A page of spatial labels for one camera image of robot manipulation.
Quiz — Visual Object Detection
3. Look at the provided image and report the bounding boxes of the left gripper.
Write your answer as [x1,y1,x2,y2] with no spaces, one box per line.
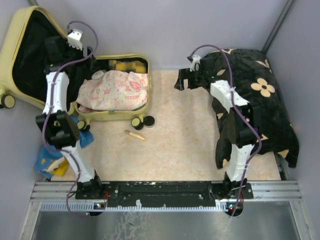
[63,37,97,69]

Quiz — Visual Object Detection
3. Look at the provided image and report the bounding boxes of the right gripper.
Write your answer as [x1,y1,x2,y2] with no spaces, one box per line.
[173,67,205,91]

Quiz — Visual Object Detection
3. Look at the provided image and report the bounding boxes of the pale yellow suitcase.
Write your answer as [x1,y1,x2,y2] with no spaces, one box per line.
[0,5,150,131]

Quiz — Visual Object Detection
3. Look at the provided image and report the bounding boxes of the white oval brush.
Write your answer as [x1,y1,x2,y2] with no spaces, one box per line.
[91,70,105,80]

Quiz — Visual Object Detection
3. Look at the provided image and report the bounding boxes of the yellow plaid shirt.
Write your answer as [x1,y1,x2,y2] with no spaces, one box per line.
[108,59,148,74]

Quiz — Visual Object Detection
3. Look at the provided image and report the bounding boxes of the pink printed cream cloth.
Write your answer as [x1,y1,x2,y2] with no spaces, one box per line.
[76,70,149,113]

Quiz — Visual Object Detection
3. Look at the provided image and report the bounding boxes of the black round jar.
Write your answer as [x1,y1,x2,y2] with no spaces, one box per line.
[143,115,156,128]

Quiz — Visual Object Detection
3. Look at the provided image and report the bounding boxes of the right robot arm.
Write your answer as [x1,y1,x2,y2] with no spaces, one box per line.
[174,54,260,198]

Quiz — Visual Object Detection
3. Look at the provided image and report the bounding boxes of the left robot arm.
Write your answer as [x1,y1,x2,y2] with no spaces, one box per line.
[35,31,104,199]

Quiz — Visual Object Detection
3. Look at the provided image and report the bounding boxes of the black floral blanket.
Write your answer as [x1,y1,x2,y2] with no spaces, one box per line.
[207,48,300,168]

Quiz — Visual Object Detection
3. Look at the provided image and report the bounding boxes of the blue patterned cloth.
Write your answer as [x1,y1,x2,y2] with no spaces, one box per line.
[34,131,95,183]

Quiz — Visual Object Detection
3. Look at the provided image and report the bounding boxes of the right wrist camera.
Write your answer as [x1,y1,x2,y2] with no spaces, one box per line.
[187,54,201,72]

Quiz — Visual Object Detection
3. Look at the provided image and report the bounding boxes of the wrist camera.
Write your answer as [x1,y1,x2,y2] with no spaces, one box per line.
[187,54,201,72]
[67,29,83,51]

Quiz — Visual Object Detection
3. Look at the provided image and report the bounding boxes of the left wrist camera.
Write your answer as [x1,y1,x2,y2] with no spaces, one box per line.
[67,29,83,51]

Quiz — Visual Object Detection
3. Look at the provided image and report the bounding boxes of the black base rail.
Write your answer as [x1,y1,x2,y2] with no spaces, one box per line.
[75,179,253,208]

